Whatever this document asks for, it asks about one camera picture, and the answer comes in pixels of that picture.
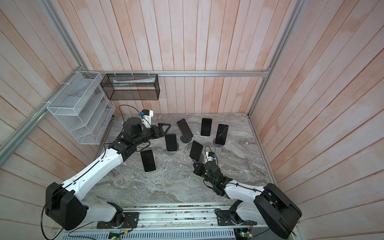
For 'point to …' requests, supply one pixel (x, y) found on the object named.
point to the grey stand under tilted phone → (183, 140)
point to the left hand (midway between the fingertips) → (166, 129)
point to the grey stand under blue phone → (177, 146)
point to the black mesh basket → (131, 86)
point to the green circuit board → (245, 234)
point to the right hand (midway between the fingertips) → (192, 163)
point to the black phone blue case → (171, 141)
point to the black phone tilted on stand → (184, 129)
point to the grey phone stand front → (200, 159)
